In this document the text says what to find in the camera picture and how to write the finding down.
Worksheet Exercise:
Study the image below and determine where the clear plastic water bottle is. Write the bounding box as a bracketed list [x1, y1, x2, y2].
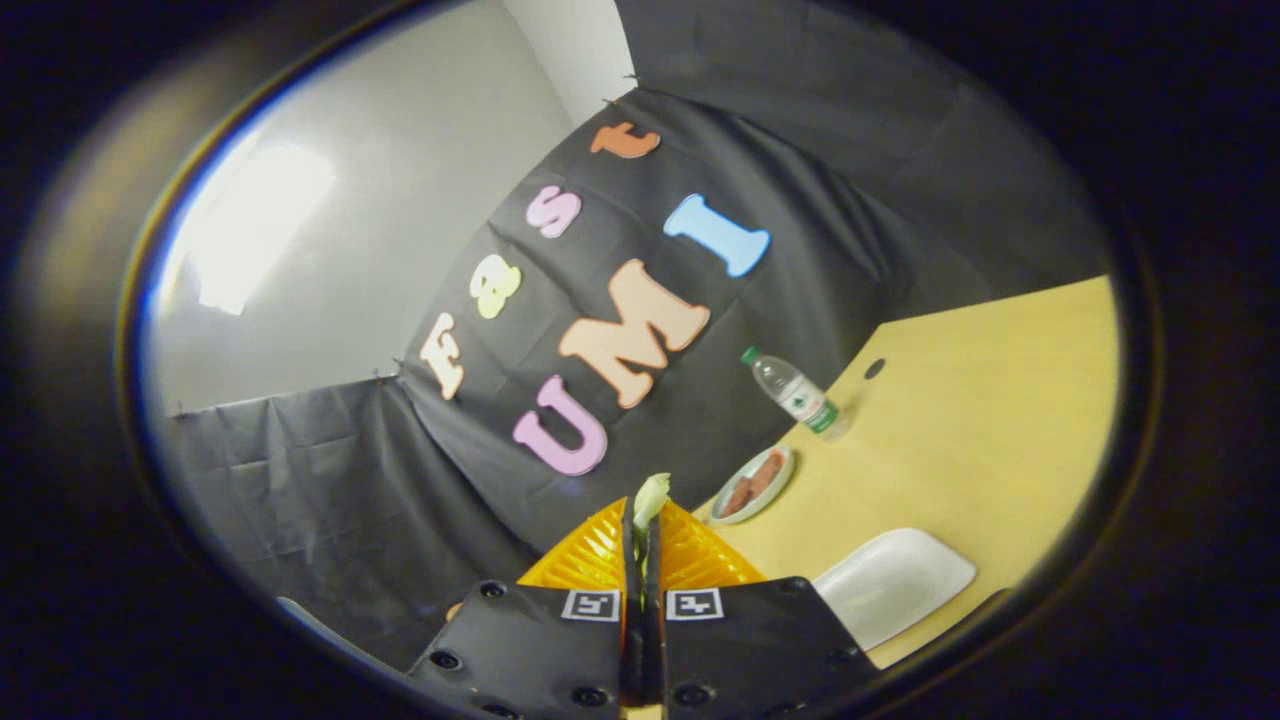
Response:
[741, 346, 851, 443]

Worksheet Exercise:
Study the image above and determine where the green lettuce leaf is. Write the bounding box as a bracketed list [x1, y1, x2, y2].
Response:
[632, 473, 671, 533]

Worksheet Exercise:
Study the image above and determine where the black backdrop cloth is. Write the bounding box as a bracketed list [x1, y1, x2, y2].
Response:
[150, 0, 1116, 671]

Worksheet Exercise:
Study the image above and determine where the white rectangular plate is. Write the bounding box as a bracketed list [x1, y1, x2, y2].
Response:
[812, 528, 978, 653]

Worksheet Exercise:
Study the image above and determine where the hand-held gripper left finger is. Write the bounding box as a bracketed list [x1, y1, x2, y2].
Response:
[405, 497, 646, 720]

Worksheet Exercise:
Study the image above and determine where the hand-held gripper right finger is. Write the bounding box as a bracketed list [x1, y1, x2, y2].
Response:
[645, 497, 881, 720]

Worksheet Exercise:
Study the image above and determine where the pale green round plate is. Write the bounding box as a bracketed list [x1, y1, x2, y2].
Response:
[708, 445, 797, 526]

